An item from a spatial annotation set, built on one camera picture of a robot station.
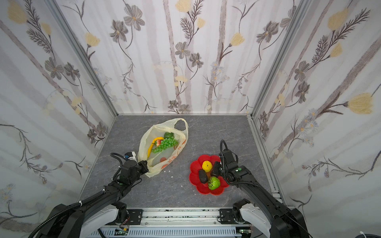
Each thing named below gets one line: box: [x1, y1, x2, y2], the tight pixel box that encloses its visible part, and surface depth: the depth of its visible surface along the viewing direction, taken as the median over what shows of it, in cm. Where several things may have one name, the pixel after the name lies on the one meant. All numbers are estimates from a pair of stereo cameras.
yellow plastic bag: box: [137, 118, 189, 179], surface depth 97 cm
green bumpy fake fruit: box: [207, 176, 221, 191], surface depth 82 cm
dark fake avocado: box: [198, 169, 208, 184], surface depth 86 cm
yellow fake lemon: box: [201, 160, 213, 173], surface depth 89 cm
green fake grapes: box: [151, 136, 179, 154], surface depth 100 cm
